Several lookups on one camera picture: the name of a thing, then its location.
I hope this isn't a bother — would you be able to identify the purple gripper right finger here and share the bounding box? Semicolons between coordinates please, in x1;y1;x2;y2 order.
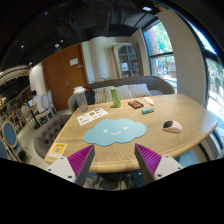
135;144;182;184

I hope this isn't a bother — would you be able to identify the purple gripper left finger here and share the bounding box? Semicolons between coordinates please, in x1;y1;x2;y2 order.
47;145;95;186

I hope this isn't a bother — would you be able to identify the pink computer mouse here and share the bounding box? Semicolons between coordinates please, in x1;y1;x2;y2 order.
162;120;182;134

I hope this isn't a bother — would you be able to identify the blue cloud mouse pad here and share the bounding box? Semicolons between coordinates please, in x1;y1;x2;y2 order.
83;119;147;146

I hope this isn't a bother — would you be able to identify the yellow QR code sticker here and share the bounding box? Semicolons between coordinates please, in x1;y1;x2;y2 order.
49;143;67;158

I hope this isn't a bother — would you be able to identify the grey tufted chair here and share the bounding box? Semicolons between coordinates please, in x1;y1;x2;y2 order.
34;114;71;159

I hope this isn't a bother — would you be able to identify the teal small pack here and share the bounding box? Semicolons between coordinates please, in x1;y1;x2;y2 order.
142;108;154;115

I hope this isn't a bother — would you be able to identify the white printed leaflet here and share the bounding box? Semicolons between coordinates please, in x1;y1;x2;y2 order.
77;108;108;126

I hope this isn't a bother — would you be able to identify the black red small box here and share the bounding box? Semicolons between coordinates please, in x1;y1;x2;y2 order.
128;101;143;109

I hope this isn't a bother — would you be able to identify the white small object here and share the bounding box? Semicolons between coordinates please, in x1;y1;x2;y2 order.
144;97;154;106

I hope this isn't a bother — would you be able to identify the clear plastic tumbler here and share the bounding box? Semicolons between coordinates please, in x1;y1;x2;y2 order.
74;86;88;112

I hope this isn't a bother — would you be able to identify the blue white dining chair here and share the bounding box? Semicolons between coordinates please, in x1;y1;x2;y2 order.
2;120;22;162

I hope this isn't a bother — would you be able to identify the black bag on sofa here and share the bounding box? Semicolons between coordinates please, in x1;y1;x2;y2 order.
85;89;95;105

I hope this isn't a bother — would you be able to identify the green drink can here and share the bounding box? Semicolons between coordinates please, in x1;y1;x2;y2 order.
111;88;121;108

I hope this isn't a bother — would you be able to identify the striped cushion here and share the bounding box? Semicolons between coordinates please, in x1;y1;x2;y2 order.
129;83;150;98

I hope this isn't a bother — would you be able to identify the seated person white shirt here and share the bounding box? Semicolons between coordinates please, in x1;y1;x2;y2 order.
31;90;44;114

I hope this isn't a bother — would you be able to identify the grey curved sofa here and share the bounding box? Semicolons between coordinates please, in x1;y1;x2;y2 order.
68;76;175;112

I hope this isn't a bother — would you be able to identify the wooden door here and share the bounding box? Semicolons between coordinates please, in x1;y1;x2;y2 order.
42;44;88;111

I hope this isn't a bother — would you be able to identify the arched glass cabinet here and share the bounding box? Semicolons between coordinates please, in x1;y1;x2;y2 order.
112;43;143;78

